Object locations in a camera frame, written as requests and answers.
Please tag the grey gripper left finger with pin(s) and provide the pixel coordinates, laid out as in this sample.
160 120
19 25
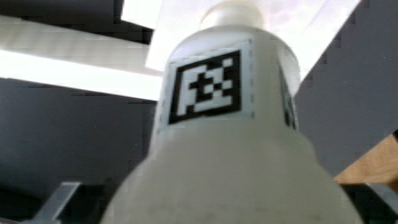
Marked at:
73 206

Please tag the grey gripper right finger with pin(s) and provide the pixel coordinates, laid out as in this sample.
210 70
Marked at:
375 201

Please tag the white lamp bulb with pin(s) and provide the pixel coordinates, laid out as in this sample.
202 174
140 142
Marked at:
229 172

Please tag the white lamp base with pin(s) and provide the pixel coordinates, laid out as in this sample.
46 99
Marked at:
307 26

